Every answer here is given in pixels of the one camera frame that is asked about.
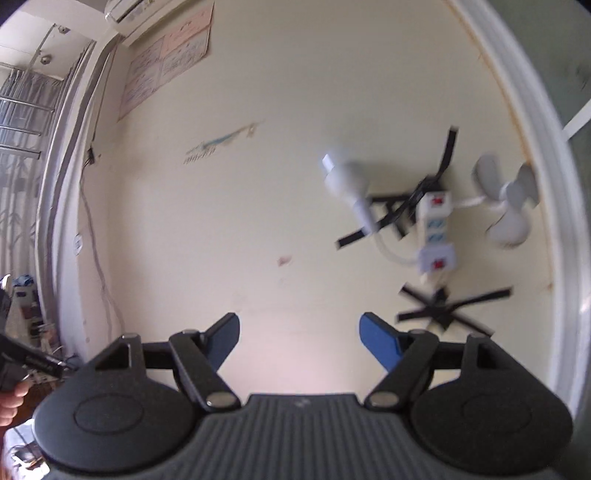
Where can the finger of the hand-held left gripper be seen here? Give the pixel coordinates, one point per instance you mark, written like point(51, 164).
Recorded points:
point(46, 362)

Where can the white wall pipe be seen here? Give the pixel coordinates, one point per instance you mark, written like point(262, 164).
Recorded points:
point(60, 207)

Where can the pink wall notice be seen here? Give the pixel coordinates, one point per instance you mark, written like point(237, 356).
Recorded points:
point(189, 37)

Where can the white light bulb lamp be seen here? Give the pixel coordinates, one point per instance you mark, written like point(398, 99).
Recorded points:
point(346, 180)

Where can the white power strip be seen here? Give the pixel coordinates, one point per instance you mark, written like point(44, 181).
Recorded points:
point(434, 230)

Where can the white window frame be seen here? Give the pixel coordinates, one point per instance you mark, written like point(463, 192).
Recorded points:
point(531, 115)

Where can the small white plug-in fan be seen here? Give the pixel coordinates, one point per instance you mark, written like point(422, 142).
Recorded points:
point(508, 194)

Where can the white air conditioner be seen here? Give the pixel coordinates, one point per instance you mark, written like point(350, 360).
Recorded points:
point(129, 11)

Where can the black tape strips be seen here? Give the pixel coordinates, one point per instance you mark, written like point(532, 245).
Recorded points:
point(401, 203)

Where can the person's left hand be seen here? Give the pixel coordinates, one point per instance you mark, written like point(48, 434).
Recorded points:
point(11, 406)

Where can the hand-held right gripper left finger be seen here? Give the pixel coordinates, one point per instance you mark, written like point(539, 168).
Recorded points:
point(226, 337)

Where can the patterned window glass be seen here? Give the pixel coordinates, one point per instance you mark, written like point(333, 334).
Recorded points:
point(554, 55)

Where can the black tape cross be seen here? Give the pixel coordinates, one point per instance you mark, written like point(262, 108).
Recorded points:
point(443, 307)

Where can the cluttered shelf items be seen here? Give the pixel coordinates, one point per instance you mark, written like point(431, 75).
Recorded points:
point(32, 314)

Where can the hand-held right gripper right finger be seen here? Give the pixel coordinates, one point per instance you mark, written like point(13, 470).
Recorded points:
point(378, 341)

